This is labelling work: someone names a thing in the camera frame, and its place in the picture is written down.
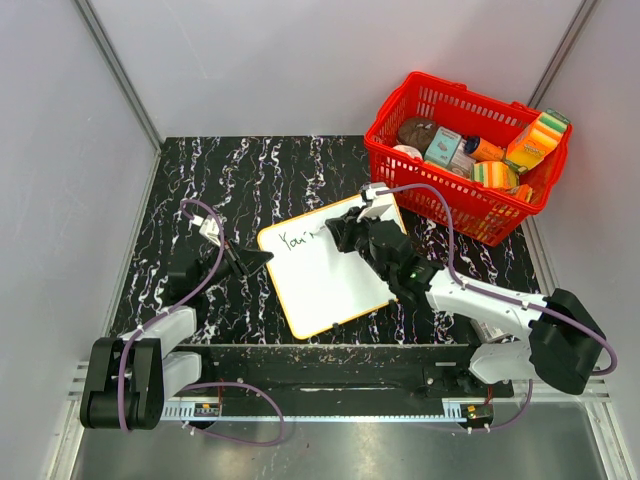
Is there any brown round bread pack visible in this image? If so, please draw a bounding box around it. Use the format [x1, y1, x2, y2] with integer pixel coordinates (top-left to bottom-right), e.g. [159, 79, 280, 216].
[396, 116, 439, 154]

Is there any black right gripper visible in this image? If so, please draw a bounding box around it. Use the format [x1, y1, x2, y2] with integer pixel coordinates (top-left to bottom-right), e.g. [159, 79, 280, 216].
[328, 205, 392, 282]

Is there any striped orange sponge pack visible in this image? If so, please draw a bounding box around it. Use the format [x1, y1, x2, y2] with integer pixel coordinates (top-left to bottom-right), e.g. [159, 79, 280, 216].
[471, 161, 519, 190]

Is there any red plastic shopping basket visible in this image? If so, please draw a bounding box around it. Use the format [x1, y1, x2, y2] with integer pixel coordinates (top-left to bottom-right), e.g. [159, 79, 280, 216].
[364, 72, 573, 246]

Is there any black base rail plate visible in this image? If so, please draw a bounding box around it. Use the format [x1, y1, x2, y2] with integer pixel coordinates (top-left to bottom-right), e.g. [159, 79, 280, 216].
[177, 344, 514, 416]

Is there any white board yellow frame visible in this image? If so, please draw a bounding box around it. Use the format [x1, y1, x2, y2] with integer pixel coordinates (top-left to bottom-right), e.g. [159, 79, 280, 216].
[257, 195, 394, 340]

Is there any white round lid container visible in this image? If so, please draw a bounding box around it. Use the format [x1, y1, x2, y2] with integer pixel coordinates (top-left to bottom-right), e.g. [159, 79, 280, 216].
[393, 144, 423, 159]

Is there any orange bottle blue cap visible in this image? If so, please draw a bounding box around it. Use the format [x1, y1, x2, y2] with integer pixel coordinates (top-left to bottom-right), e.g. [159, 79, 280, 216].
[463, 136, 505, 162]

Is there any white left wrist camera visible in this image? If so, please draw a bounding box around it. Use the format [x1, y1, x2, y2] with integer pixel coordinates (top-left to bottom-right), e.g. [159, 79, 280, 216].
[192, 215, 221, 246]

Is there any orange packet in basket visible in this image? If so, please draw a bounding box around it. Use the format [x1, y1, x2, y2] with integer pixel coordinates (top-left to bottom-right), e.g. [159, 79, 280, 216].
[506, 184, 533, 203]

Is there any small pink white box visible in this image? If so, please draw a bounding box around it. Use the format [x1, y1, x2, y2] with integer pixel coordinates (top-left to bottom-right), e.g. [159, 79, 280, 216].
[471, 319, 514, 344]

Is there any pink white packet in basket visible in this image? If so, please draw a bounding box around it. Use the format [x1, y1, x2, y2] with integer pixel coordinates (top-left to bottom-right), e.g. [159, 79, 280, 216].
[448, 152, 476, 179]

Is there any teal small carton box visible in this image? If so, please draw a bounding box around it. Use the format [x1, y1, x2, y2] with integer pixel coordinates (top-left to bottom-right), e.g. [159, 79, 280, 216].
[424, 126, 462, 168]

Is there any white marker black cap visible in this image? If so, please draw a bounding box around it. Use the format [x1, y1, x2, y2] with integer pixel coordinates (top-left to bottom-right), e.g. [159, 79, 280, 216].
[311, 225, 329, 236]

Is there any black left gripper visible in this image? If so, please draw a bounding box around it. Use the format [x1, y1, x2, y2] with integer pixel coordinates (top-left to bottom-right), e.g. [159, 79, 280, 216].
[195, 235, 273, 294]

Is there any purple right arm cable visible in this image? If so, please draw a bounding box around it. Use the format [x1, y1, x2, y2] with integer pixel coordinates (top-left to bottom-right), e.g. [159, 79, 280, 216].
[374, 182, 619, 434]

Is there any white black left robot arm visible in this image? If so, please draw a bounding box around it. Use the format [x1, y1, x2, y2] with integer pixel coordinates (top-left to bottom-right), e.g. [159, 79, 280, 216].
[80, 241, 274, 431]

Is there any yellow green sponge pack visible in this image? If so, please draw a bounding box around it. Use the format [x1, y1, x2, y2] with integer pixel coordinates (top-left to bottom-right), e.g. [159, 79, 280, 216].
[504, 109, 571, 174]

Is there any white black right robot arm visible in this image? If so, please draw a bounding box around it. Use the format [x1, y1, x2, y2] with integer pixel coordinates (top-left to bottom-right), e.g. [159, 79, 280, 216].
[325, 207, 606, 396]

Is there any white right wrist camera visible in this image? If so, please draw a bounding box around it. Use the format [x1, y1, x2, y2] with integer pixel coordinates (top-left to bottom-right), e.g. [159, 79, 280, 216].
[357, 182, 394, 222]

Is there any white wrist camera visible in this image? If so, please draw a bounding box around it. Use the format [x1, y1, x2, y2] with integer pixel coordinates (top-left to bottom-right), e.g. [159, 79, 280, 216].
[192, 215, 221, 246]
[357, 182, 394, 222]

